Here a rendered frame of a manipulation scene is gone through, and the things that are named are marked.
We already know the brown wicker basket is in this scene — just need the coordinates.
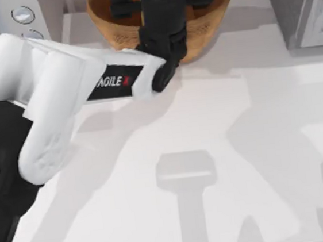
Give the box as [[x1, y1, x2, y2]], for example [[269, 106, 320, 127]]
[[85, 0, 238, 74]]

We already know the round microwave knob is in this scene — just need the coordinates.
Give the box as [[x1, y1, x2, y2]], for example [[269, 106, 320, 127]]
[[10, 4, 37, 26], [20, 27, 45, 43]]

